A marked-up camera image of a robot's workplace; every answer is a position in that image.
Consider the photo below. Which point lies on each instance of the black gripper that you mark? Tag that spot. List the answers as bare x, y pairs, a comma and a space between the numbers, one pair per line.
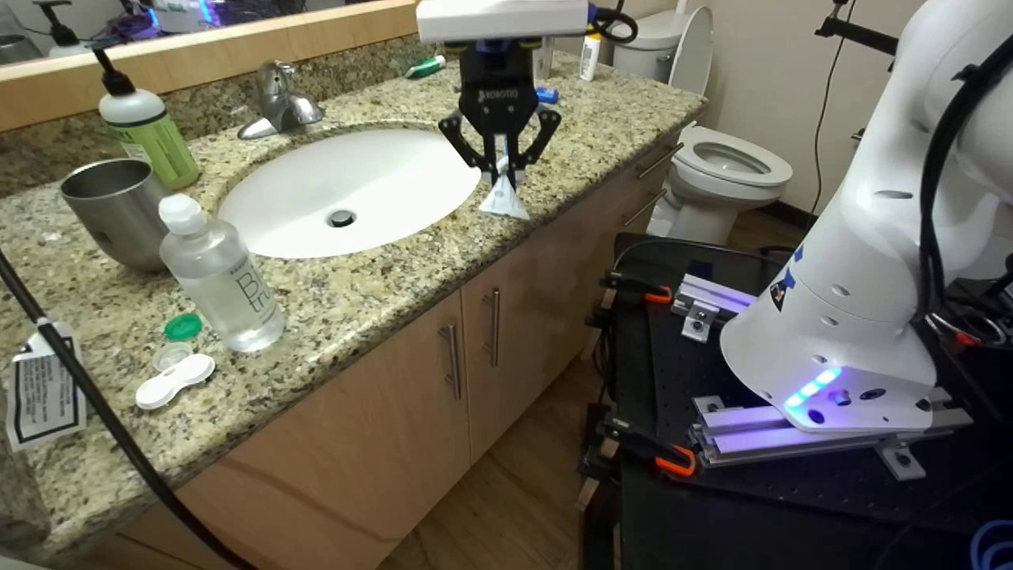
498, 91

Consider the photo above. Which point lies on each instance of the white toothpaste tube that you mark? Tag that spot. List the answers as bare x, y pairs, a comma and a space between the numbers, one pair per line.
503, 199

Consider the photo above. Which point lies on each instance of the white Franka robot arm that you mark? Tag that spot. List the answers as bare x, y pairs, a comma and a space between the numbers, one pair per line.
887, 234

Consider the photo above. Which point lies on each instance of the small blue object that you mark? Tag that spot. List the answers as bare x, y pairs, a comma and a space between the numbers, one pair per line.
546, 97

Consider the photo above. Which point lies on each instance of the small green tube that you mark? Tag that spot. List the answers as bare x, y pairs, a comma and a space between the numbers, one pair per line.
425, 69

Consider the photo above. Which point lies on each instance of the yellow capped white bottle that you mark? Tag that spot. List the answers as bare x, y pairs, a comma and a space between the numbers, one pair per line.
591, 58

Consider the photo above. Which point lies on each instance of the white oval sink basin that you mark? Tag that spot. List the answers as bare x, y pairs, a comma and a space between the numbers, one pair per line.
358, 191

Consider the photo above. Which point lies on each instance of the orange black clamp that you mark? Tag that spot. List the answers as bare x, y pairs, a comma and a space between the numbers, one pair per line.
659, 454
644, 289

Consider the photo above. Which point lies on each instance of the chrome sink faucet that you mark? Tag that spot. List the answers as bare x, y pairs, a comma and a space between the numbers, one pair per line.
282, 104

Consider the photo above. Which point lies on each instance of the white toilet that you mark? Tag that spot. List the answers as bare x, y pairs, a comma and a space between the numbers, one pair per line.
728, 168

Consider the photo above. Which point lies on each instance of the wood framed mirror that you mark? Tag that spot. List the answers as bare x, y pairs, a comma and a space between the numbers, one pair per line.
209, 58

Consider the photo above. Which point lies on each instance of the clear plastic liquid bottle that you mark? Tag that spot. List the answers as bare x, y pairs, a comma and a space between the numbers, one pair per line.
226, 281

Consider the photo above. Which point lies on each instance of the light wood vanity cabinet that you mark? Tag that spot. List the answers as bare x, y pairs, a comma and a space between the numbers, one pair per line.
358, 445

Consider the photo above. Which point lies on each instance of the green soap pump bottle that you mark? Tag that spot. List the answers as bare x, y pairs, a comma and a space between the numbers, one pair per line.
154, 137

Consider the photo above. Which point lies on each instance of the green capped lens case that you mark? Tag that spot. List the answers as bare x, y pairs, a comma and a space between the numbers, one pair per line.
182, 331

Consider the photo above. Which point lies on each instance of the stainless steel cup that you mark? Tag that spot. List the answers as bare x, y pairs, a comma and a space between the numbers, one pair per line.
114, 217

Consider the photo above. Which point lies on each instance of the white contact lens case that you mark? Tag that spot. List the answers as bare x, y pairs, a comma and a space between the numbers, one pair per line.
176, 380

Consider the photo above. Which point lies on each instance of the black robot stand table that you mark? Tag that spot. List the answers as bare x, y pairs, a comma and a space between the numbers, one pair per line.
760, 517

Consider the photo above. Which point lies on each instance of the short aluminium rail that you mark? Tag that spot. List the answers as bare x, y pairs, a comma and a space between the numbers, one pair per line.
713, 297

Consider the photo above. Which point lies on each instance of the black wall bracket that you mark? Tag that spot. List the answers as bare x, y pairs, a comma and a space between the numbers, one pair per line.
850, 30

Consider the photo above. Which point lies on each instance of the long aluminium base rail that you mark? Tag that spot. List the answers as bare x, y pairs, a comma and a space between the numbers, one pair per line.
779, 436

